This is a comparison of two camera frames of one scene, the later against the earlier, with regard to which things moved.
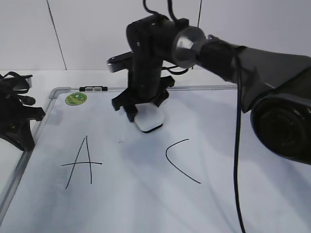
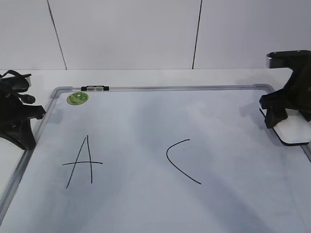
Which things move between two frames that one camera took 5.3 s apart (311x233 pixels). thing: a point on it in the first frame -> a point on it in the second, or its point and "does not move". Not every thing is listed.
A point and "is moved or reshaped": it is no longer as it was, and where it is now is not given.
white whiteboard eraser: [148, 117] is moved or reshaped
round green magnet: [76, 99] does not move
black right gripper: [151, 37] -> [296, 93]
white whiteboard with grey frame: [91, 170] does not move
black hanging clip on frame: [88, 88] does not move
